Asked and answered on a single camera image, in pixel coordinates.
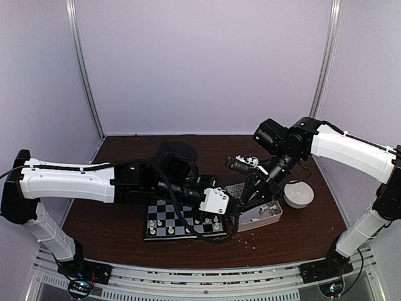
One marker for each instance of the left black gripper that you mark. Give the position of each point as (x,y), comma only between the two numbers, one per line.
(201,217)

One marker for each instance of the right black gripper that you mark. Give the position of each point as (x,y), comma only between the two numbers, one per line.
(263,186)

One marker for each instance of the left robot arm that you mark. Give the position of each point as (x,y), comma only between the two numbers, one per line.
(171,174)

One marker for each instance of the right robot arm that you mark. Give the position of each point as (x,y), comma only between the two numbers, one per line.
(311,137)

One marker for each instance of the white chess piece pile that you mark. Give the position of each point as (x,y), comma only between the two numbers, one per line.
(264,212)

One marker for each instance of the pink plastic basket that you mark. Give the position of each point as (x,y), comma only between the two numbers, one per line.
(245,224)

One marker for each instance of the white ceramic bowl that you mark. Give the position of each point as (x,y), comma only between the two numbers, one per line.
(298,195)

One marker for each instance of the black white chessboard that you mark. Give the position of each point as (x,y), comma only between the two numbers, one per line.
(160,210)

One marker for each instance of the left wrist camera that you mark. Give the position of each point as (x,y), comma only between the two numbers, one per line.
(215,201)

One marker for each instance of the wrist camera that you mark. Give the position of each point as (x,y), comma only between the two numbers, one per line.
(245,165)
(215,201)

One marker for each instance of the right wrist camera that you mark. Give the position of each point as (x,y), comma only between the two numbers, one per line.
(245,165)

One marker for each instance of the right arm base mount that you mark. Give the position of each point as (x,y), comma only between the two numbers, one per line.
(328,273)

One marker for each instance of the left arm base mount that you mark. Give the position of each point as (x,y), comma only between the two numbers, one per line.
(84,276)

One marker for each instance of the right aluminium frame post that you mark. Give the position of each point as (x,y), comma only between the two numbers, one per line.
(328,54)

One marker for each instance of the aluminium frame post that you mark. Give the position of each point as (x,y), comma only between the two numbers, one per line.
(328,54)
(85,81)

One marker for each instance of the front aluminium rail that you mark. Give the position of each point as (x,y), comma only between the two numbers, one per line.
(274,282)

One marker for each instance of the left aluminium frame post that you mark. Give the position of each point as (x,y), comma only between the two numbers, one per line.
(85,81)

